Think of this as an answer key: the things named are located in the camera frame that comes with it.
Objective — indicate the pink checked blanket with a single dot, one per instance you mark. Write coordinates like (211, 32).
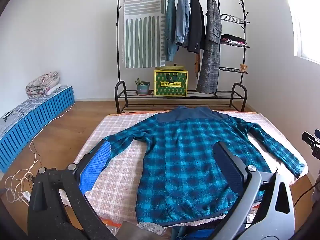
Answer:
(117, 180)

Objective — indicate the folded pink and black clothes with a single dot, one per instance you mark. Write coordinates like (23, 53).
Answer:
(232, 38)

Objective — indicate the black metal clothes rack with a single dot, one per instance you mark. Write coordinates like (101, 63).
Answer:
(212, 96)

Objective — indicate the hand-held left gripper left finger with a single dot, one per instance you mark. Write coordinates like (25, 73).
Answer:
(96, 165)

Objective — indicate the small teddy bear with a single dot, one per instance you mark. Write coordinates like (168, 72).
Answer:
(243, 68)

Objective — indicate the orange patterned mattress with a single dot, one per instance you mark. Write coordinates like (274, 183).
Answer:
(140, 112)

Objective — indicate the blue plaid fleece jacket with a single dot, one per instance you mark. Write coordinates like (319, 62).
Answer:
(180, 155)

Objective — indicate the white power strip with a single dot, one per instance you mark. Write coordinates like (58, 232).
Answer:
(25, 195)

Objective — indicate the yellow green box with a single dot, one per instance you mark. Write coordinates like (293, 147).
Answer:
(170, 85)

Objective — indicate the blue denim jacket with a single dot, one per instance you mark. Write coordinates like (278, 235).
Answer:
(182, 17)

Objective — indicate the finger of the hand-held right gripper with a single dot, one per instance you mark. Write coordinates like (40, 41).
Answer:
(311, 138)

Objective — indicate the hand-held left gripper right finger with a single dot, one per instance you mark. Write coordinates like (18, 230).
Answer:
(227, 165)

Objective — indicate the window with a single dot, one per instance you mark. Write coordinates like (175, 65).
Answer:
(307, 17)

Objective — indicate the blue slatted bench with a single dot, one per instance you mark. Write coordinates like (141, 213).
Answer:
(37, 122)

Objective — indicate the black blazer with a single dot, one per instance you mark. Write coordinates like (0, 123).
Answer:
(196, 25)

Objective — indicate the teal denim jacket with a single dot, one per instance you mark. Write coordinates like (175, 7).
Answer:
(171, 30)

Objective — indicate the green striped white cloth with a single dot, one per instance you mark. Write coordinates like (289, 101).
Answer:
(142, 30)

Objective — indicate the folded floral quilt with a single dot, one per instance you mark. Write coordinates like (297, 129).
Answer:
(42, 82)

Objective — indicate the orange garment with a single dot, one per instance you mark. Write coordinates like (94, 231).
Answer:
(197, 65)

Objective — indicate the grey plaid coat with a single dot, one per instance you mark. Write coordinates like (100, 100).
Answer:
(211, 55)

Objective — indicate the potted plant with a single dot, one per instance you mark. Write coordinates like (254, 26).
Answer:
(143, 87)

